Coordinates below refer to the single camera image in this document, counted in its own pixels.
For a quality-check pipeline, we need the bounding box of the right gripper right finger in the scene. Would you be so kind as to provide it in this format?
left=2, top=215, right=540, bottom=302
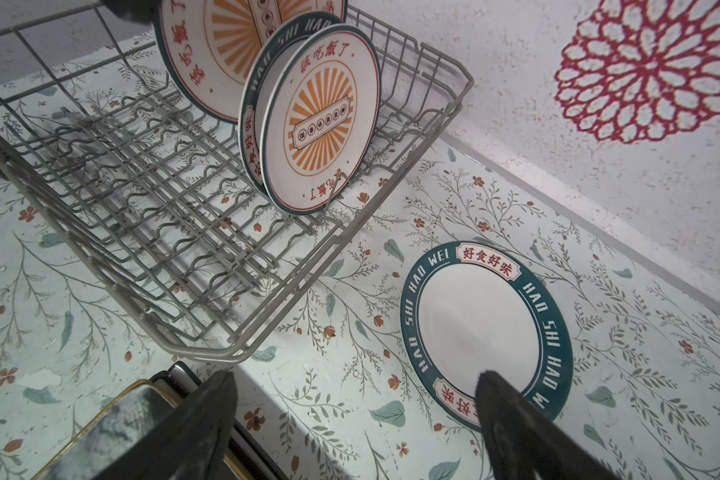
left=475, top=371, right=616, bottom=479

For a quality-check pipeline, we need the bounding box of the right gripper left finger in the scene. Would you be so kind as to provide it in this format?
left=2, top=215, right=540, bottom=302
left=97, top=371, right=238, bottom=479

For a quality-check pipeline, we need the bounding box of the grey wire dish rack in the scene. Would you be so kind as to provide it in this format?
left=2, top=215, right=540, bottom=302
left=0, top=3, right=474, bottom=364

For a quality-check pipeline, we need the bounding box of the white round plate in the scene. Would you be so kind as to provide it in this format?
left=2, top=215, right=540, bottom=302
left=237, top=11, right=342, bottom=196
left=400, top=241, right=574, bottom=430
left=260, top=24, right=381, bottom=215
left=152, top=0, right=348, bottom=123

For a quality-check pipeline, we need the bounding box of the floral patterned rectangular plate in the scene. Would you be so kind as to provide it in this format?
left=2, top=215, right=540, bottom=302
left=149, top=361, right=287, bottom=480

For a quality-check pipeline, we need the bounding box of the black square plate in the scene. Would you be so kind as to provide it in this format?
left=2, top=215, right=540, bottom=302
left=29, top=379, right=253, bottom=480

